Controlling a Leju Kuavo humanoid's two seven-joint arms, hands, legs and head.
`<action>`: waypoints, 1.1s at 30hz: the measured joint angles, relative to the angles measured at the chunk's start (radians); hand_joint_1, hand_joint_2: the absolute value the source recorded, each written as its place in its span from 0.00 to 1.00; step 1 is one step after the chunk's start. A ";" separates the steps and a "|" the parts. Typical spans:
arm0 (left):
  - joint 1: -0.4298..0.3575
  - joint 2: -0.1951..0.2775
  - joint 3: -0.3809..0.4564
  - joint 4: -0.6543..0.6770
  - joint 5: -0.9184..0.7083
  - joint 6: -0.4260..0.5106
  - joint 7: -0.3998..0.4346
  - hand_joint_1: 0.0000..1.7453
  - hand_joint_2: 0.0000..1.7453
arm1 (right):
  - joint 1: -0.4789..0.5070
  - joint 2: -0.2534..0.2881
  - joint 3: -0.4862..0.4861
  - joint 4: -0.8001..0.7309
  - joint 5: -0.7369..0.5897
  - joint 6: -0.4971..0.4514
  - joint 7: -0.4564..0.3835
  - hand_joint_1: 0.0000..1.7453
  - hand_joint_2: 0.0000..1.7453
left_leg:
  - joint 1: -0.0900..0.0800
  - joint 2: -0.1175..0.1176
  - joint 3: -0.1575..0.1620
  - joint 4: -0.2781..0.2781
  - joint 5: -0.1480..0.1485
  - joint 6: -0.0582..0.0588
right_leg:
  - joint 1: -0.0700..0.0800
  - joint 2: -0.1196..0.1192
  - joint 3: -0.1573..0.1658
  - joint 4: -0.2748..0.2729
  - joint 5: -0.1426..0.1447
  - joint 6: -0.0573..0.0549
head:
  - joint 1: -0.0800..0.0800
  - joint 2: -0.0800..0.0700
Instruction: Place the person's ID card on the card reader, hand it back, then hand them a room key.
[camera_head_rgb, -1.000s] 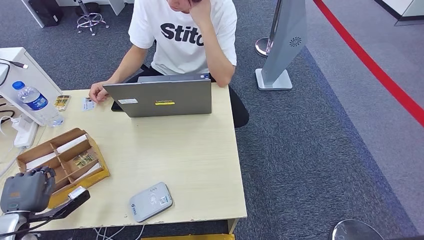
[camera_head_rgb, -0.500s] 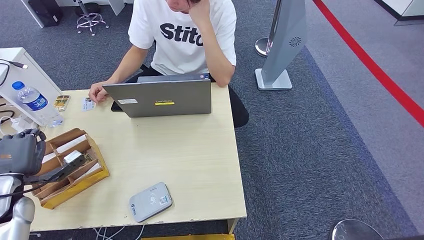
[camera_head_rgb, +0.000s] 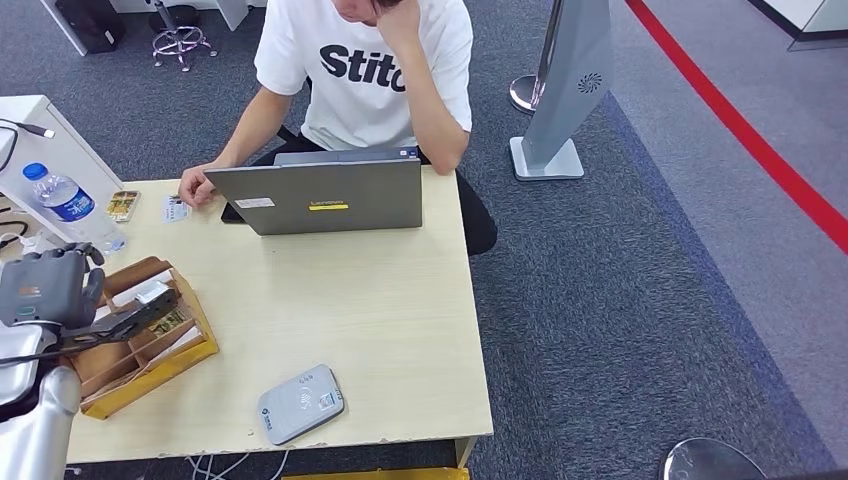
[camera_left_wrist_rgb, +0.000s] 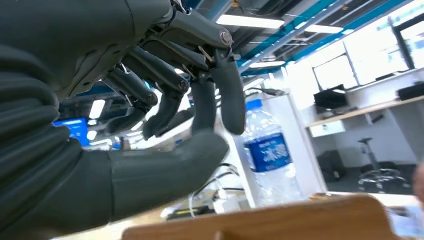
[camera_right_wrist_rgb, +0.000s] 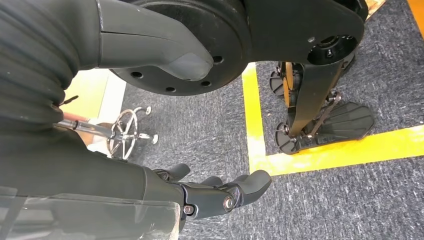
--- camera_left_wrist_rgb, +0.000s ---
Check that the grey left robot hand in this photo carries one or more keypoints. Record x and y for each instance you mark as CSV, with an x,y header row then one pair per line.
x,y
82,39

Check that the wooden compartment card box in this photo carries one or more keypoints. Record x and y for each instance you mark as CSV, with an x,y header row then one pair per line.
x,y
265,222

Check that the chrome base stool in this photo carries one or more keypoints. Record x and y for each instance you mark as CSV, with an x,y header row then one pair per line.
x,y
365,140

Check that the black bag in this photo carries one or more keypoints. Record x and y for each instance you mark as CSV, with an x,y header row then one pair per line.
x,y
331,165

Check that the black flat device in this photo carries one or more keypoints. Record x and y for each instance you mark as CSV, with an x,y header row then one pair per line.
x,y
410,92

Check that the white office desk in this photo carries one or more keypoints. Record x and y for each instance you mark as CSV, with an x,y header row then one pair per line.
x,y
328,128

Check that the black box-shaped device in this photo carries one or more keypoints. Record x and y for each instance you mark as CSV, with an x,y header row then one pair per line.
x,y
331,99

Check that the clear water bottle blue label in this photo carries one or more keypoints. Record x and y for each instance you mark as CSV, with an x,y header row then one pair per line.
x,y
268,155

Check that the white ceiling light panel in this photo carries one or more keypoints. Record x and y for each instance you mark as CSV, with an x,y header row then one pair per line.
x,y
250,21
323,28
265,64

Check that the white power strip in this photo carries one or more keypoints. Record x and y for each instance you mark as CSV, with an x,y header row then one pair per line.
x,y
225,205

